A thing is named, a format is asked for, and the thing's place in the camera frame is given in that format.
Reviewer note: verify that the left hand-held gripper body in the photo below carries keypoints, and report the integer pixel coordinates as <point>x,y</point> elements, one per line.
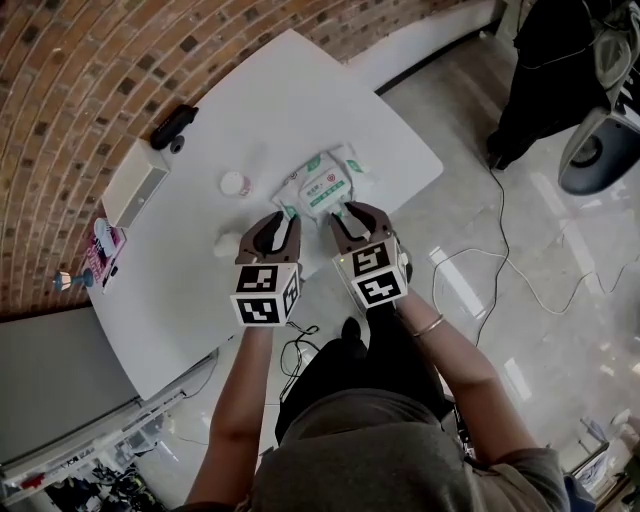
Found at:
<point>260,295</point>

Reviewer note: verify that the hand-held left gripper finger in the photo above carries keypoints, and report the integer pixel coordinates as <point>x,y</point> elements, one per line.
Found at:
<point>252,237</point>
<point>292,240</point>

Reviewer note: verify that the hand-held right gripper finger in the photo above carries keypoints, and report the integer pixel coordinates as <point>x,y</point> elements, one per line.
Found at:
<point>377,222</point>
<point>342,240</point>

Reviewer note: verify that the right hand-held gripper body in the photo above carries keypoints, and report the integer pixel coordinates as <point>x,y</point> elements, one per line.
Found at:
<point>375,280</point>

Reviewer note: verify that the white green wet wipe pack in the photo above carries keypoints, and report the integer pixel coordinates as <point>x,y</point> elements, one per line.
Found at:
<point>325,192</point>

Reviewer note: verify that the person's left forearm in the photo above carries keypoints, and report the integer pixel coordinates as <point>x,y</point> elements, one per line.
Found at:
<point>235,400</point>

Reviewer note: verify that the person's right forearm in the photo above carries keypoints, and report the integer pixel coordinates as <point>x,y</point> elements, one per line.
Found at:
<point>465,375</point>

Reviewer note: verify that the black shoe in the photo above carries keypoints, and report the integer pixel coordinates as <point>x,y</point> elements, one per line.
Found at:
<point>351,329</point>

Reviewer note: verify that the small white cup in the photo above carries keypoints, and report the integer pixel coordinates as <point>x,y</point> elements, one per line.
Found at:
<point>234,183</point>

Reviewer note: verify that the person's black trousers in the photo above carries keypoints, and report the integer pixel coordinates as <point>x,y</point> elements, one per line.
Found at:
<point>360,375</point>

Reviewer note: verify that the small dark round object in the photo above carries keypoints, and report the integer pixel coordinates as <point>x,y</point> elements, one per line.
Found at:
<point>177,144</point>

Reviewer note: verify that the white rectangular box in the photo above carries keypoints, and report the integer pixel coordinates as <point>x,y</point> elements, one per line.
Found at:
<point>132,185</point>

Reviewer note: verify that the black oblong case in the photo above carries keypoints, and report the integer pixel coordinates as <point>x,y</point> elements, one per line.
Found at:
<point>172,127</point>

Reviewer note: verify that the black and white pen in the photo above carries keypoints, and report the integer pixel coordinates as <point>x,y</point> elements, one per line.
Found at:
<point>111,277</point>

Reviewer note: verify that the white handheld fan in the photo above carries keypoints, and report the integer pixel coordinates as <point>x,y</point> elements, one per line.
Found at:
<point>104,232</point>

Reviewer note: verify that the pink box with bottle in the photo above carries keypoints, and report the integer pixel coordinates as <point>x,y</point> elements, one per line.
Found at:
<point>100,265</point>

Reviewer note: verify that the person's grey shirt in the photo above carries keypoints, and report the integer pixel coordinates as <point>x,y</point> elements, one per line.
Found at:
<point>390,460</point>

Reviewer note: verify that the small blue desk lamp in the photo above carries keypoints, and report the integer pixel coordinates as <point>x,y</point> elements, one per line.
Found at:
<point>62,280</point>

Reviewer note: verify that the grey cabinet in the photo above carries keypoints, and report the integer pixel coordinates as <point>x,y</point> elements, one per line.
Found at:
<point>55,380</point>

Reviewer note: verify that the grey swivel chair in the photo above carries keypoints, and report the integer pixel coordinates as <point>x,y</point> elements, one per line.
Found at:
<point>605,155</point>

